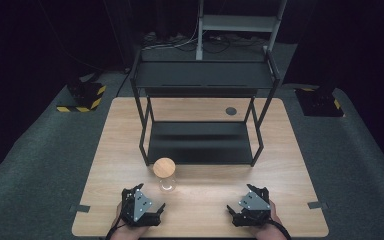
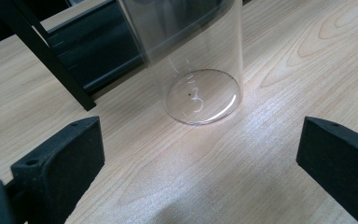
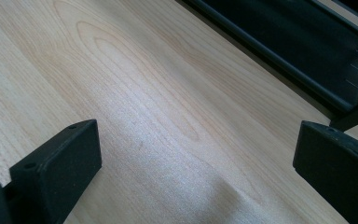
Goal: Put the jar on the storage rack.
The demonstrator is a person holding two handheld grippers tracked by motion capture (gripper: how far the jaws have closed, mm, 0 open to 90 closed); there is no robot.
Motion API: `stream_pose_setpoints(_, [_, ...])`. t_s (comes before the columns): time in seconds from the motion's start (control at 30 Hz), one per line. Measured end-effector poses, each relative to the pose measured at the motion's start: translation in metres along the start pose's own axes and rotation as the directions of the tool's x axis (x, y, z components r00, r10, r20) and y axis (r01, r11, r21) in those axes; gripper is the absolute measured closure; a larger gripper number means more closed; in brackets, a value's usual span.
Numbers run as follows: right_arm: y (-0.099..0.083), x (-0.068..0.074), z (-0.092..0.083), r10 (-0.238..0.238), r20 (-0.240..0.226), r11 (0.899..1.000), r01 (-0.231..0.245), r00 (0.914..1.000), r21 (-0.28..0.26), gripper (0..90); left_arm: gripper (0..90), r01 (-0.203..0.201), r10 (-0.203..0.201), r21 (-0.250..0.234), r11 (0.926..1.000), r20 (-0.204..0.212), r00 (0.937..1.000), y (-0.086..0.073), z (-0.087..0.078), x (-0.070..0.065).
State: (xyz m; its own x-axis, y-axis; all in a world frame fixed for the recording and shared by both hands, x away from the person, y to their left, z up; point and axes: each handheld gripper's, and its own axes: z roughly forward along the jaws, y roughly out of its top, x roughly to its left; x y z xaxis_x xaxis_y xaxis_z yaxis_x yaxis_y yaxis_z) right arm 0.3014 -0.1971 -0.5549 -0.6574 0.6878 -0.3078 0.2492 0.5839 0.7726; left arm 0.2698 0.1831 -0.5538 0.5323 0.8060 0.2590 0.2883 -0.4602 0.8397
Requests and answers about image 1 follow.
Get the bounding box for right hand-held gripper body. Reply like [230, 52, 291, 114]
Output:
[231, 186, 273, 228]

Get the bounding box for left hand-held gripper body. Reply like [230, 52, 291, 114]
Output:
[120, 186, 163, 229]

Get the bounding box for glass jar with wooden lid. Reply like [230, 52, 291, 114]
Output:
[152, 157, 177, 193]

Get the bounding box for black metal shelf rack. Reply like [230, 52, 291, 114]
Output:
[129, 49, 281, 168]

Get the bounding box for person's right hand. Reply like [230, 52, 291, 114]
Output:
[248, 199, 285, 240]

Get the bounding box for person's left hand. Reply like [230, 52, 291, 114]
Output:
[110, 201, 150, 240]

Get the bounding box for grey tape strip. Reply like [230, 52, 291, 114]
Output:
[69, 203, 91, 214]
[306, 201, 330, 210]

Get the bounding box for black yellow striped stand base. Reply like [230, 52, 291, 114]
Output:
[56, 81, 108, 113]
[294, 86, 345, 118]

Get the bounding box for grey metal stand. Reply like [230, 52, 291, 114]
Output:
[195, 0, 288, 61]

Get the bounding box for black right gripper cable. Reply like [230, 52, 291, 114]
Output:
[267, 218, 293, 240]

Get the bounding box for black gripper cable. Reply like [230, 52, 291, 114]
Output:
[104, 216, 128, 240]
[267, 218, 293, 240]

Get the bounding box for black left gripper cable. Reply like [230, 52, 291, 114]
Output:
[104, 216, 128, 240]

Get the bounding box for black floor cables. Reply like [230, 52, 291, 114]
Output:
[141, 31, 268, 55]

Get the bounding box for white floor cable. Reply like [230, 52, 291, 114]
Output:
[142, 15, 205, 52]

